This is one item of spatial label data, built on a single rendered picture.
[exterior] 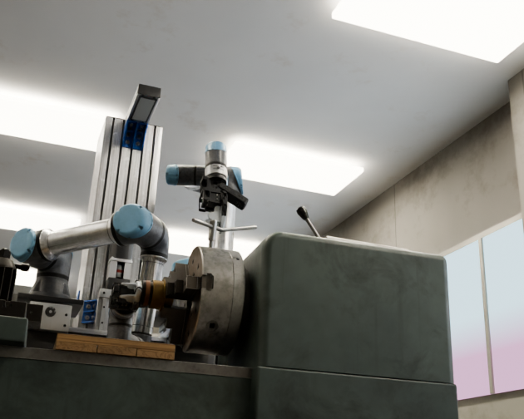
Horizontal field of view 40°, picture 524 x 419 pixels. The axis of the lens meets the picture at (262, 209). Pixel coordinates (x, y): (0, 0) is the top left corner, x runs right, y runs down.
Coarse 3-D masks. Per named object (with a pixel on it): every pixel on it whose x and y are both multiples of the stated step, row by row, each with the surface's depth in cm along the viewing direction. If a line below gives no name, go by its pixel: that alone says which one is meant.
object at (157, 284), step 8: (144, 280) 207; (152, 280) 208; (160, 280) 209; (144, 288) 204; (152, 288) 205; (160, 288) 205; (144, 296) 204; (152, 296) 204; (160, 296) 205; (144, 304) 205; (152, 304) 205; (160, 304) 206; (168, 304) 208
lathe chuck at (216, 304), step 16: (192, 256) 217; (208, 256) 204; (224, 256) 207; (192, 272) 213; (208, 272) 200; (224, 272) 202; (224, 288) 199; (192, 304) 206; (208, 304) 197; (224, 304) 198; (192, 320) 203; (208, 320) 197; (224, 320) 199; (192, 336) 200; (208, 336) 200; (224, 336) 200; (192, 352) 207; (208, 352) 206
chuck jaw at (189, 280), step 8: (176, 280) 203; (184, 280) 202; (192, 280) 199; (200, 280) 200; (208, 280) 199; (168, 288) 204; (176, 288) 202; (184, 288) 200; (192, 288) 198; (200, 288) 199; (208, 288) 198; (168, 296) 204; (176, 296) 204; (184, 296) 204; (192, 296) 204
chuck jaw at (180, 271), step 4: (176, 264) 220; (180, 264) 220; (184, 264) 221; (188, 264) 221; (176, 268) 218; (180, 268) 219; (184, 268) 219; (188, 268) 220; (172, 272) 216; (176, 272) 217; (180, 272) 217; (184, 272) 218; (188, 272) 218; (172, 276) 215; (176, 276) 215; (180, 276) 216; (184, 276) 216; (168, 280) 212; (172, 280) 213
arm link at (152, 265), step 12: (168, 240) 248; (144, 252) 245; (156, 252) 245; (168, 252) 249; (144, 264) 245; (156, 264) 245; (144, 276) 243; (156, 276) 244; (144, 312) 238; (132, 324) 238; (144, 324) 237; (144, 336) 236
